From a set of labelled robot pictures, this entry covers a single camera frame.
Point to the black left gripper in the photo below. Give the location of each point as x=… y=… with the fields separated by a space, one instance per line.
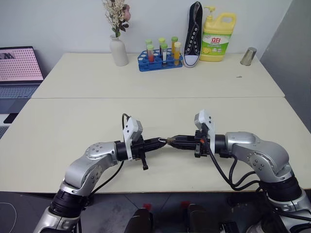
x=139 y=148

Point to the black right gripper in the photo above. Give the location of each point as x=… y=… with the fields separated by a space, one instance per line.
x=200 y=145

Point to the brass padlock with silver shackle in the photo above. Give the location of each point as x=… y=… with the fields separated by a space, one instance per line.
x=168 y=140

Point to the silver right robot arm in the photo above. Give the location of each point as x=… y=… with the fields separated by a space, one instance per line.
x=262 y=155

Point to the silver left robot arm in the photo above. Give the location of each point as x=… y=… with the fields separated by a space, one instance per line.
x=77 y=170

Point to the small red block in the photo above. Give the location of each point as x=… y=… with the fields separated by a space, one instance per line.
x=147 y=206
x=185 y=204

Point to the dark rounded shape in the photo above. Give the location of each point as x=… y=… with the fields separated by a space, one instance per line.
x=141 y=222
x=200 y=219

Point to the blue test tube rack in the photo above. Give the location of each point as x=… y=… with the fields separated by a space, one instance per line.
x=145 y=65

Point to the yellow-capped tube with orange liquid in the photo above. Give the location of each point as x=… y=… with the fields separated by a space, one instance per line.
x=177 y=52

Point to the green-capped tube with white label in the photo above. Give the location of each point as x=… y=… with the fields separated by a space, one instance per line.
x=164 y=52

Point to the green-capped tube with red liquid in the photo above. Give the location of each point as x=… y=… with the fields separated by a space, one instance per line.
x=150 y=52

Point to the white ceramic vase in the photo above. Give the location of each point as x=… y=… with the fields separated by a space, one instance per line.
x=119 y=52

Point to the green-capped tube with pale liquid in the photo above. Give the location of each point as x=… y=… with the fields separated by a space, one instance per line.
x=148 y=42

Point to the green-capped tube with orange liquid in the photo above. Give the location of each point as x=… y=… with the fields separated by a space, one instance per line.
x=174 y=40

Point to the green-capped tube with dark liquid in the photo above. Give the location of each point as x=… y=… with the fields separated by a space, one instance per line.
x=162 y=40

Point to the yellow dish soap bottle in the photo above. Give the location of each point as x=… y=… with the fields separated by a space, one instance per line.
x=215 y=41

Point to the black canvas sneaker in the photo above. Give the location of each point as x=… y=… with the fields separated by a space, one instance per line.
x=193 y=36

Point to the silver metal cup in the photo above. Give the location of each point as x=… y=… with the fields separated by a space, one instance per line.
x=249 y=56

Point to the dried flower bouquet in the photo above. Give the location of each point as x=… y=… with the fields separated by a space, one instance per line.
x=116 y=17

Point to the flat black device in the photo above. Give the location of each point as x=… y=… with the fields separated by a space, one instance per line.
x=11 y=118

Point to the open laptop with pink screen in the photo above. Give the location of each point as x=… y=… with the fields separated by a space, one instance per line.
x=17 y=64

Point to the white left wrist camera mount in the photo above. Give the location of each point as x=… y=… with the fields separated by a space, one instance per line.
x=131 y=127

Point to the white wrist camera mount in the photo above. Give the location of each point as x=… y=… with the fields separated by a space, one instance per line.
x=205 y=120
x=131 y=127

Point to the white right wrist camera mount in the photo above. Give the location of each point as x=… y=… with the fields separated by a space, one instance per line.
x=205 y=120

